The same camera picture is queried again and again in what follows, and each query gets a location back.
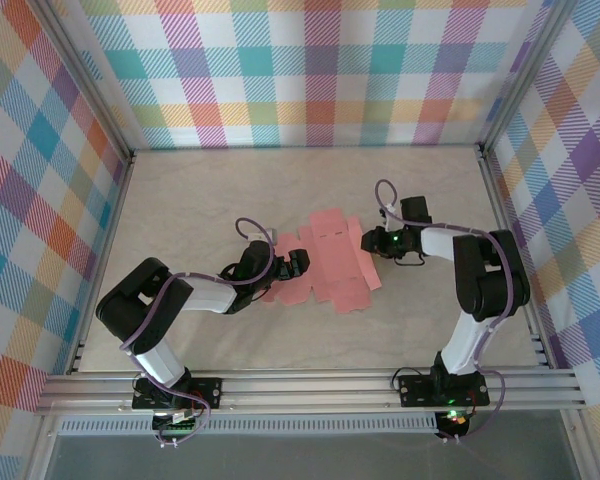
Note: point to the pink paper box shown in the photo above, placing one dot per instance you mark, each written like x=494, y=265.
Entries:
x=340, y=260

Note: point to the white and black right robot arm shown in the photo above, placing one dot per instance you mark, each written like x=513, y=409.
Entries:
x=461, y=342

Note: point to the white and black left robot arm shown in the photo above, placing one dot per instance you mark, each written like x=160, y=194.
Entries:
x=156, y=361

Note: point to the controller board with green terminal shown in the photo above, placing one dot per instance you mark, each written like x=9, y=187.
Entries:
x=177, y=425

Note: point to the controller board with orange part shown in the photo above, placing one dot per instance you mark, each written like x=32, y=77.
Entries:
x=455, y=420

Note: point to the aluminium side rail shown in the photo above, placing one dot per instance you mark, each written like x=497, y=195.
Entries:
x=517, y=260
x=102, y=260

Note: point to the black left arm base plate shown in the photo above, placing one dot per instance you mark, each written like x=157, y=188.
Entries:
x=210, y=390

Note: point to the aluminium mounting rail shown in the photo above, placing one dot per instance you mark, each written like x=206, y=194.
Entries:
x=305, y=392

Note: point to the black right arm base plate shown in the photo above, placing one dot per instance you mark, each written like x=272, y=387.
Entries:
x=415, y=392

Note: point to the aluminium frame post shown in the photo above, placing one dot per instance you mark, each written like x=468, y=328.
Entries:
x=87, y=80
x=527, y=75

